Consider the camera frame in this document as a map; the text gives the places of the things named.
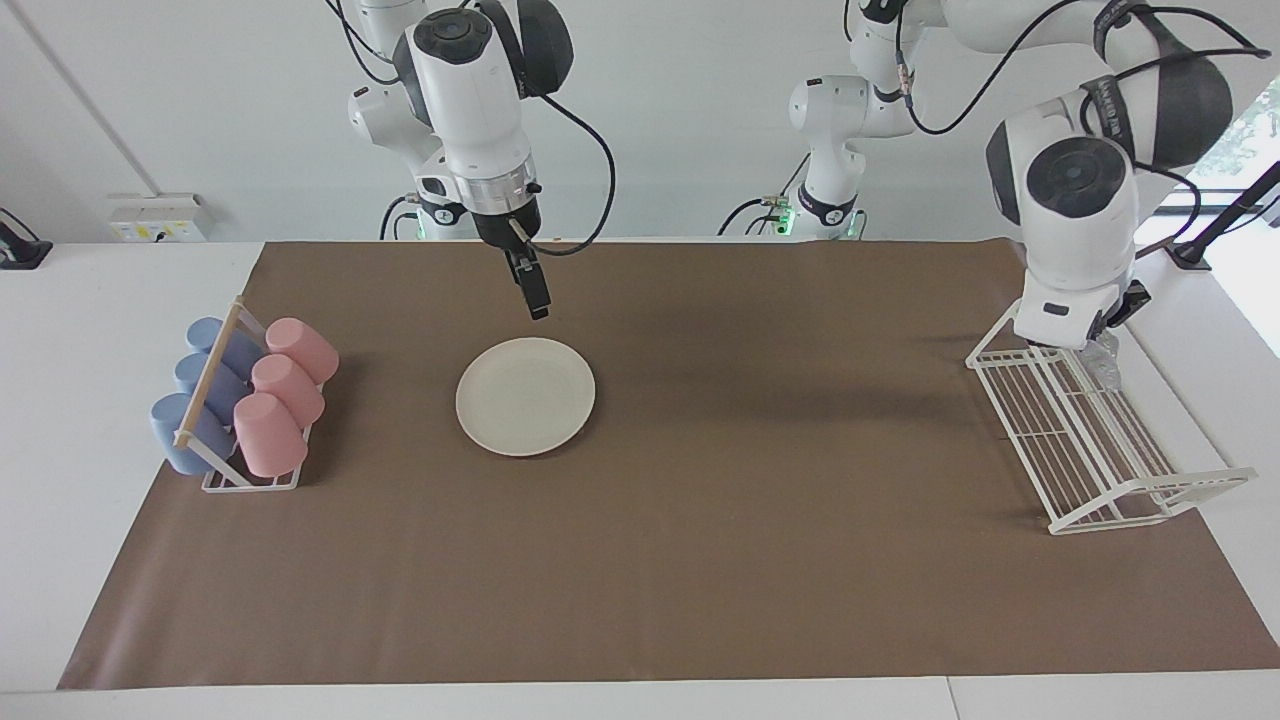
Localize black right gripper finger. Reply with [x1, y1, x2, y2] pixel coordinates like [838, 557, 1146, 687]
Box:
[506, 250, 543, 322]
[520, 246, 553, 322]

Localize cream round plate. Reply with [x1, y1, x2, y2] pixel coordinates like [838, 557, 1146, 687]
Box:
[455, 337, 597, 458]

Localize black desk stand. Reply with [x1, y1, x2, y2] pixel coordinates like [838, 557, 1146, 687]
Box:
[1165, 162, 1280, 271]

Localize bright window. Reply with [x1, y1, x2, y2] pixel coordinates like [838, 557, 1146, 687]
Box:
[1195, 80, 1280, 213]

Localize pink plastic cup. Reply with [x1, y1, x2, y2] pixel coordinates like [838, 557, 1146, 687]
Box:
[233, 392, 309, 479]
[265, 317, 341, 386]
[250, 354, 327, 429]

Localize blue plastic cup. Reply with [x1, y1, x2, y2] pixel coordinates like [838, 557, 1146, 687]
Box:
[150, 393, 239, 476]
[174, 352, 251, 426]
[186, 317, 266, 379]

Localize brown paper table mat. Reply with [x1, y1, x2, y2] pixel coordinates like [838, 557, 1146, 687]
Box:
[57, 238, 1280, 691]

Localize black desk clamp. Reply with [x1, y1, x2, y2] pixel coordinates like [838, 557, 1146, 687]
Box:
[0, 207, 53, 271]

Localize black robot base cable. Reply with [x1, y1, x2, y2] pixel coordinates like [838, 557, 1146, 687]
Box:
[718, 150, 807, 238]
[380, 193, 426, 241]

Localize white wire dish rack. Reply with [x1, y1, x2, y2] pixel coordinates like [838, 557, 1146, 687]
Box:
[965, 300, 1259, 536]

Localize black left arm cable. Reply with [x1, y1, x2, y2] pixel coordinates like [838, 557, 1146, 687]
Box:
[845, 0, 1273, 216]

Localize white wire cup rack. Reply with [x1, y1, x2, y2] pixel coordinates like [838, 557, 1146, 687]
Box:
[172, 296, 313, 493]

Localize white wall outlet box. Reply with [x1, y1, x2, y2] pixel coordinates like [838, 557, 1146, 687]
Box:
[107, 193, 216, 244]

